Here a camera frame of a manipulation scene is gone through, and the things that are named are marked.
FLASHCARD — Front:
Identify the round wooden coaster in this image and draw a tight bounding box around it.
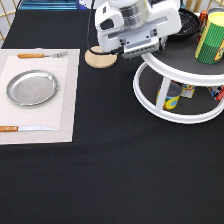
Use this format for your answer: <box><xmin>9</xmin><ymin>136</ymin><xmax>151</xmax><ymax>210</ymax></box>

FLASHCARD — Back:
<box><xmin>85</xmin><ymin>46</ymin><xmax>117</xmax><ymax>68</ymax></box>

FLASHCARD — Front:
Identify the black bowl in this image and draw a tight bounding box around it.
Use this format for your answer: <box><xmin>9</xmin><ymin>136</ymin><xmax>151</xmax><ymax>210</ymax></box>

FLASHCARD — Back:
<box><xmin>168</xmin><ymin>8</ymin><xmax>201</xmax><ymax>42</ymax></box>

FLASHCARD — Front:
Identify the yellow blue can lower tier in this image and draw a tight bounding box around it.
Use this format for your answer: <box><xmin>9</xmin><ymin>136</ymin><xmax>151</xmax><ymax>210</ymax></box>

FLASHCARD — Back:
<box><xmin>163</xmin><ymin>81</ymin><xmax>182</xmax><ymax>110</ymax></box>

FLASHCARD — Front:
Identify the wooden handled fork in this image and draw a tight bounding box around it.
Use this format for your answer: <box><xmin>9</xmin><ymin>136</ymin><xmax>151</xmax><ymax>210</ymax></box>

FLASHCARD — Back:
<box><xmin>17</xmin><ymin>51</ymin><xmax>68</xmax><ymax>59</ymax></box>

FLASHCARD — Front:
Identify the wooden handled knife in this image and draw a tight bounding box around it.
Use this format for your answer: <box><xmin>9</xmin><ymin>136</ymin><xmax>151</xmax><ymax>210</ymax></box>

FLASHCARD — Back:
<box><xmin>0</xmin><ymin>126</ymin><xmax>57</xmax><ymax>132</ymax></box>

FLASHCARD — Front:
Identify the red box lower tier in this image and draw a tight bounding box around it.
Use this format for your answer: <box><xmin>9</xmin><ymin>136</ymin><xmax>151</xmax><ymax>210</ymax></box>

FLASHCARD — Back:
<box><xmin>208</xmin><ymin>85</ymin><xmax>224</xmax><ymax>100</ymax></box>

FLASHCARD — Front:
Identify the round silver metal plate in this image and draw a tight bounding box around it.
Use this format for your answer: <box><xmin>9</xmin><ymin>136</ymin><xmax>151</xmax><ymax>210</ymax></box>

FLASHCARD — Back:
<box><xmin>6</xmin><ymin>70</ymin><xmax>58</xmax><ymax>106</ymax></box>

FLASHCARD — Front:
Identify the red butter box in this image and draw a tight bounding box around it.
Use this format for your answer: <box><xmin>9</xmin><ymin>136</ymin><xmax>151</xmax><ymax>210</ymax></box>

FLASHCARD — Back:
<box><xmin>197</xmin><ymin>10</ymin><xmax>208</xmax><ymax>41</ymax></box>

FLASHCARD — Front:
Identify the yellow green cylinder can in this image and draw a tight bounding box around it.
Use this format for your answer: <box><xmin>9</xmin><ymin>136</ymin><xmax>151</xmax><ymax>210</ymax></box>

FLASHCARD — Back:
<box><xmin>195</xmin><ymin>11</ymin><xmax>224</xmax><ymax>64</ymax></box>

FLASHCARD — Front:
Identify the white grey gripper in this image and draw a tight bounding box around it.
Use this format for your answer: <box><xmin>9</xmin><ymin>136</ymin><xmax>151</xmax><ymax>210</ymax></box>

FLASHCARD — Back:
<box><xmin>95</xmin><ymin>0</ymin><xmax>182</xmax><ymax>59</ymax></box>

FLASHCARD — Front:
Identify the beige woven placemat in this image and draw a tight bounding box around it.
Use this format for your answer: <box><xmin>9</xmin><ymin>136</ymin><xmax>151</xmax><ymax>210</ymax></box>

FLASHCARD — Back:
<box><xmin>0</xmin><ymin>49</ymin><xmax>80</xmax><ymax>145</ymax></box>

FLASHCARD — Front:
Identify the small carton lower tier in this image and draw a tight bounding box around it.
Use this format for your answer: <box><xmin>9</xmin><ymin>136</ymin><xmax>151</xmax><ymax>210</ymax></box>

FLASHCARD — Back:
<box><xmin>181</xmin><ymin>84</ymin><xmax>196</xmax><ymax>98</ymax></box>

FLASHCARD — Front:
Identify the white two-tier lazy Susan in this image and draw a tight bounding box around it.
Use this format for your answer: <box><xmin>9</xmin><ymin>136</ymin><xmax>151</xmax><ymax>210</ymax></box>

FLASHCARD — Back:
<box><xmin>132</xmin><ymin>11</ymin><xmax>224</xmax><ymax>125</ymax></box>

